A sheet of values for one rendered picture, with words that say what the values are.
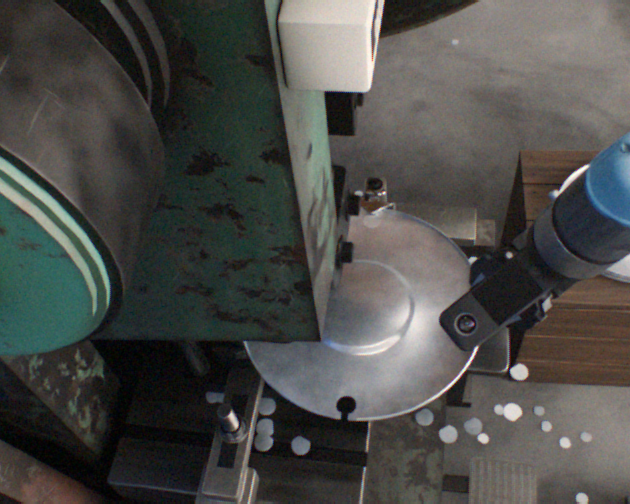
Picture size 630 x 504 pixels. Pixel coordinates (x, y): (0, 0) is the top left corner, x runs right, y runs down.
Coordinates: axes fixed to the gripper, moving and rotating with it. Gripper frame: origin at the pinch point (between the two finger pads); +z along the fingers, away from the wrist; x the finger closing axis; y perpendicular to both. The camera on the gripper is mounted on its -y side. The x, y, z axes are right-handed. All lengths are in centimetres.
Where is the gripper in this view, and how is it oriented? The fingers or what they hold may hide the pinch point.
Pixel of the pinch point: (479, 311)
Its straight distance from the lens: 85.5
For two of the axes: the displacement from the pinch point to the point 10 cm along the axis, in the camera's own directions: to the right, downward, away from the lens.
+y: 7.8, -5.5, 3.0
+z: -1.2, 3.4, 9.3
